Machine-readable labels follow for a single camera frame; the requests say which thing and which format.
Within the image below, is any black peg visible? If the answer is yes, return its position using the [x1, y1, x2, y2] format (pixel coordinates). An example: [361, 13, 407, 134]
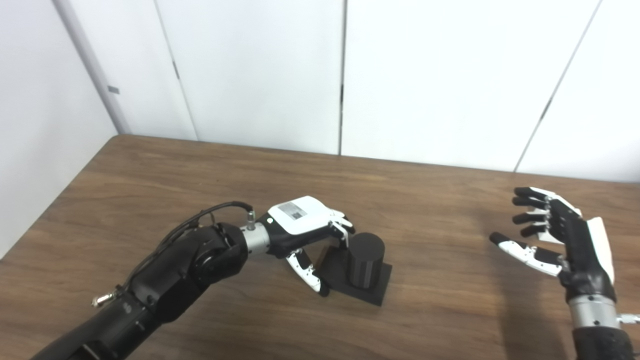
[315, 232, 393, 307]

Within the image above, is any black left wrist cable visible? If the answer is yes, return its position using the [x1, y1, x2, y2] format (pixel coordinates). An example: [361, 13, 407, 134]
[91, 201, 257, 307]

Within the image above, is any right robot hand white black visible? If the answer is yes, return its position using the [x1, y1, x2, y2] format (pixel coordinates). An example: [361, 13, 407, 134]
[489, 187, 617, 303]

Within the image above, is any grey metal post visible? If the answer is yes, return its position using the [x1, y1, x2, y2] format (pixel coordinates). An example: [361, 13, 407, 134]
[52, 0, 132, 135]

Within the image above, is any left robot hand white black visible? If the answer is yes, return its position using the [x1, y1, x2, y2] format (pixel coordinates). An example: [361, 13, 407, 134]
[256, 196, 356, 298]

